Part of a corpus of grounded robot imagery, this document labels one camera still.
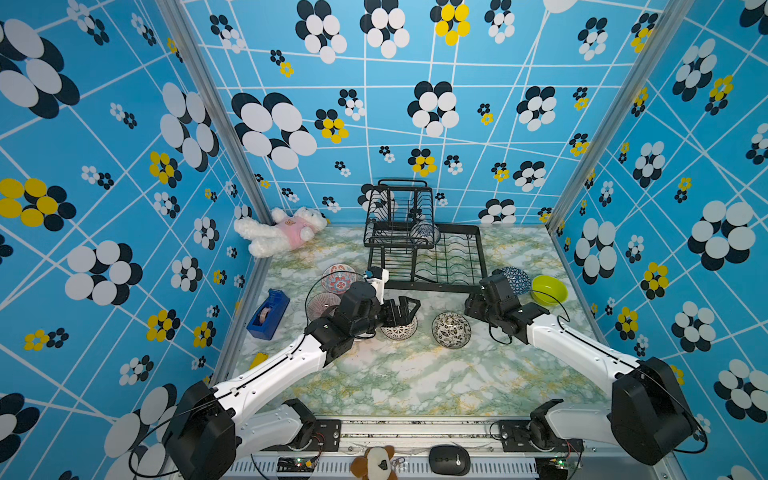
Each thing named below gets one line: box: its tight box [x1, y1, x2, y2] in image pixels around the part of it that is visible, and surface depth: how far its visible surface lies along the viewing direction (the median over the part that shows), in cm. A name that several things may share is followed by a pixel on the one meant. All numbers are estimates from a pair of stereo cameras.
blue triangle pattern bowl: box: [501, 266, 531, 295], surface depth 103 cm
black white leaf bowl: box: [431, 311, 472, 349], surface depth 91 cm
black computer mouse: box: [428, 444, 471, 476], surface depth 71 cm
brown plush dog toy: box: [350, 445, 398, 480], surface depth 69 cm
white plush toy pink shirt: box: [233, 206, 328, 258], surface depth 107 cm
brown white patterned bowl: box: [380, 316, 418, 341], surface depth 91 cm
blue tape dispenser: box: [246, 288, 291, 341], surface depth 91 cm
